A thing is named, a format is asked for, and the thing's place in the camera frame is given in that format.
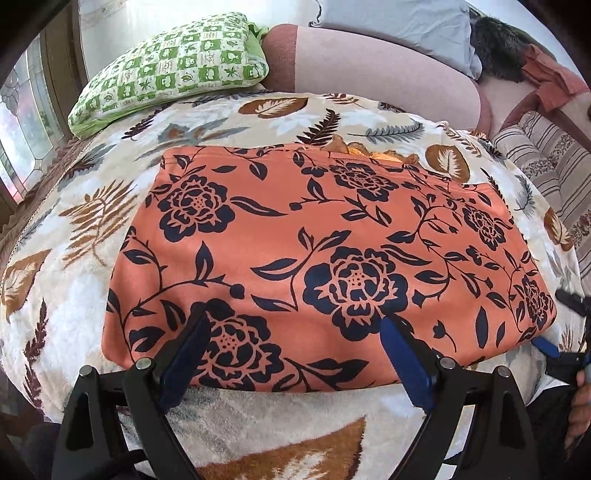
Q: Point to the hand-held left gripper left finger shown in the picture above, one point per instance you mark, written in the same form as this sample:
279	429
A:
187	355

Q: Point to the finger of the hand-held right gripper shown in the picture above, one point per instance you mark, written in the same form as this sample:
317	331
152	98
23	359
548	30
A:
572	301
545	347

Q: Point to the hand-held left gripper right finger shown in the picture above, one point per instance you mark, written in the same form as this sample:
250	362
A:
408	364

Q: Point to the orange floral blouse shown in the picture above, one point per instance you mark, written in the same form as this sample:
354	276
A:
286	230

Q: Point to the person's right hand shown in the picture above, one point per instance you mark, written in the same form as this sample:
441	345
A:
581	410

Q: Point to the leaf print blanket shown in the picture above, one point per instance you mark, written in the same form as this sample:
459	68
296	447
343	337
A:
78	300

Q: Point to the striped floral sofa cushion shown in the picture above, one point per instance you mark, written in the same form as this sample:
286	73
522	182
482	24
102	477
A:
554	157

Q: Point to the pink sofa backrest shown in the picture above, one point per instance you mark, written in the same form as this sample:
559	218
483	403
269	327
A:
503	99

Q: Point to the salmon cloth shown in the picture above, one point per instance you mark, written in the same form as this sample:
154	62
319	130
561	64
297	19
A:
554	78

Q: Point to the black furry garment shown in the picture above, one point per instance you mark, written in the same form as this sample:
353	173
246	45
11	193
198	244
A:
498	50

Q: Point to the green checkered pillow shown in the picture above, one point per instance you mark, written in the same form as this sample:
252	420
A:
171	69

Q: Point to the pink bolster cushion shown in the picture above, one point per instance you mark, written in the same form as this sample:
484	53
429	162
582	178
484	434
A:
378	78

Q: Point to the stained glass window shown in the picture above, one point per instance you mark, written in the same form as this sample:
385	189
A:
27	115

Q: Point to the grey pillow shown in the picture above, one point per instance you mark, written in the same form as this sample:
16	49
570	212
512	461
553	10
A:
406	27

